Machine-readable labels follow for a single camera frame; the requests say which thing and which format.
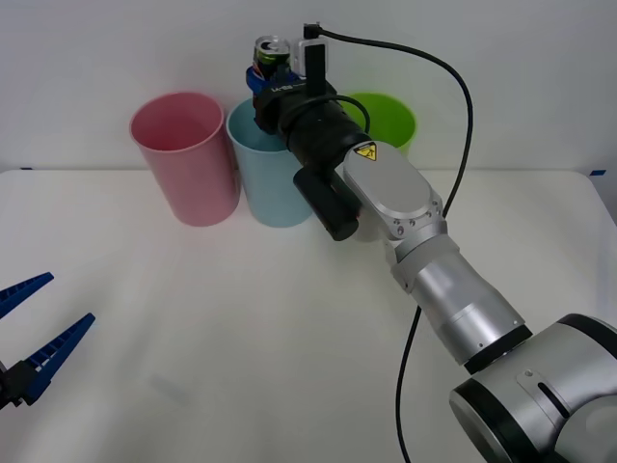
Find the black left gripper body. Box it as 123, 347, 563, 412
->
0, 361, 12, 411

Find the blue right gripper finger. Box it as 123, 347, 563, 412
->
244, 62, 271, 96
274, 65, 303, 86

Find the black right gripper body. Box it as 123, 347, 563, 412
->
253, 76, 339, 139

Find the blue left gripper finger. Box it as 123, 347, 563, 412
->
6, 313, 96, 409
0, 272, 55, 319

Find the black drink can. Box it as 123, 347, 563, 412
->
254, 34, 293, 81

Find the pale blue plastic bin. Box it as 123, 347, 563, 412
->
226, 97, 314, 228

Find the green plastic bin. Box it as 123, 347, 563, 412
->
342, 93, 416, 158

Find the pink plastic bin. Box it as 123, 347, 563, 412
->
128, 92, 241, 228

